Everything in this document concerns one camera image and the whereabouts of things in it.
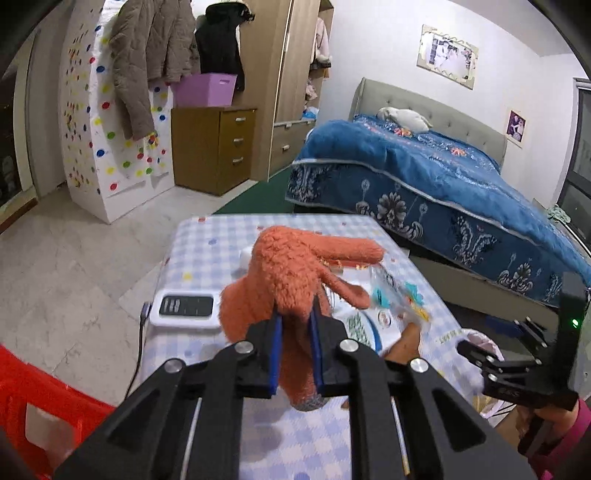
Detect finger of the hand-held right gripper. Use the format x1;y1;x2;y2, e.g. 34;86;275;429
456;340;546;384
513;318;561;358

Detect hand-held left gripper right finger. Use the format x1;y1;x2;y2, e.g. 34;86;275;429
308;298;539;480

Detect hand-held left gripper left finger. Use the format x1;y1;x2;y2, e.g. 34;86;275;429
53;316;284;480

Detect bin with pink bag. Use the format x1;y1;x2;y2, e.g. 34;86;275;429
455;328;520;422

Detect orange plush glove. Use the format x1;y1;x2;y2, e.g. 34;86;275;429
218;225;387;411

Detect clear plastic wrapper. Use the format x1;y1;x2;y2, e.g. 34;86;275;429
369;265;432;333

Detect person's right forearm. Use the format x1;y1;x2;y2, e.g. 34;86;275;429
531;399;591;480

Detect person's right hand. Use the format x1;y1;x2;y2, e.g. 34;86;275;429
519;401;586;462

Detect white tissue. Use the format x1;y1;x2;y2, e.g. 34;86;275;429
237;247;257;278

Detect white phone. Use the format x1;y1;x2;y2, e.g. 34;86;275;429
150;290;222;329

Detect green floor mat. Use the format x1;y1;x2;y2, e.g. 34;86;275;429
215;178;296;216

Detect dark window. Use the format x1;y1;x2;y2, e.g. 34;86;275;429
556;78;591;227

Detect blue quilted bed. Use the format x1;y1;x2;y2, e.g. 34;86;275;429
285;114;591;306

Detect brown drawer cabinet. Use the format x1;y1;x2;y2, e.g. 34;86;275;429
171;107;258;197

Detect grey padded headboard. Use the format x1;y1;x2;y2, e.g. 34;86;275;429
348;78;508;174

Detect red plastic stool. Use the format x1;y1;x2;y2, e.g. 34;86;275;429
0;344;116;480

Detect white pillow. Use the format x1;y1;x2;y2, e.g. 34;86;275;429
376;107;434;133

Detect wooden wardrobe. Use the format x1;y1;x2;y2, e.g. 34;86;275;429
252;0;335;182

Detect purple plastic basket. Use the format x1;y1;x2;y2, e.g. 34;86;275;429
172;73;238;109

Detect white dotted cabinet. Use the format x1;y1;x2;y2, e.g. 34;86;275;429
59;0;175;225

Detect pink hanging clothes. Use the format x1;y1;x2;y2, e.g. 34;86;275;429
313;17;332;66

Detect black jacket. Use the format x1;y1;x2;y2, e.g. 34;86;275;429
195;2;254;93

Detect dark glass door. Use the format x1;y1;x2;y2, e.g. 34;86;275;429
0;69;38;217

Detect short brown quilted coat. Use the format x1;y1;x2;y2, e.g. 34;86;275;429
148;0;201;85

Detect beige bed frame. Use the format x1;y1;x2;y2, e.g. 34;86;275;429
402;249;568;326

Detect grey charging cable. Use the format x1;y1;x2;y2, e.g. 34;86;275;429
124;302;153;403

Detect small wall picture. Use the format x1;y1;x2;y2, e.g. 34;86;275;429
505;110;527;149

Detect large wall poster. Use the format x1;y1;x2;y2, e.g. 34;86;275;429
417;24;479;90

